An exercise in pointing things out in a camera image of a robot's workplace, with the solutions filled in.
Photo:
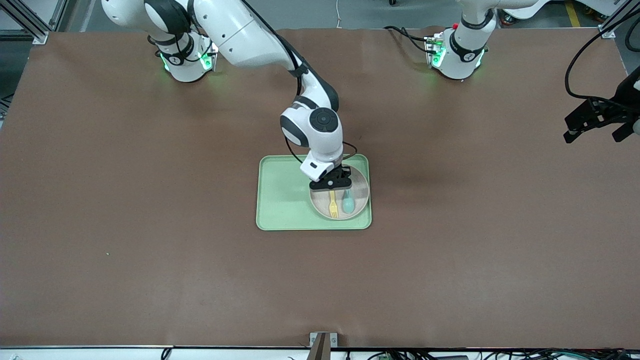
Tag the yellow plastic fork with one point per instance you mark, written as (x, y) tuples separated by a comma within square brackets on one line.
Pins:
[(333, 207)]

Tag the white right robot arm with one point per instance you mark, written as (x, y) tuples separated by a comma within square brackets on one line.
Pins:
[(240, 35)]

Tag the teal plastic spoon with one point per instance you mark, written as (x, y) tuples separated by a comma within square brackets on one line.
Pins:
[(348, 204)]

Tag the light green rectangular tray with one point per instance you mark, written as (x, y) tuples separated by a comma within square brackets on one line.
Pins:
[(280, 200)]

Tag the round beige plate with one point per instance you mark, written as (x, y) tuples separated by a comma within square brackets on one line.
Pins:
[(360, 200)]

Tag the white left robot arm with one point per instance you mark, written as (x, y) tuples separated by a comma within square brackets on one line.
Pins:
[(462, 65)]

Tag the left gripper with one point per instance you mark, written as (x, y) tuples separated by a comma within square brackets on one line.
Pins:
[(620, 110)]

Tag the aluminium frame post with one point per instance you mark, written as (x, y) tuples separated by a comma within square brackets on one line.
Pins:
[(40, 35), (607, 30)]

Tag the grey metal table bracket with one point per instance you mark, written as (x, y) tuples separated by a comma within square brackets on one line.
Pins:
[(320, 347)]

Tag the brown table cover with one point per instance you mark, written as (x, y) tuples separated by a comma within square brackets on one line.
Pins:
[(150, 275)]

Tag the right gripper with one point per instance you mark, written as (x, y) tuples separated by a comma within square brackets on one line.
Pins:
[(343, 174)]

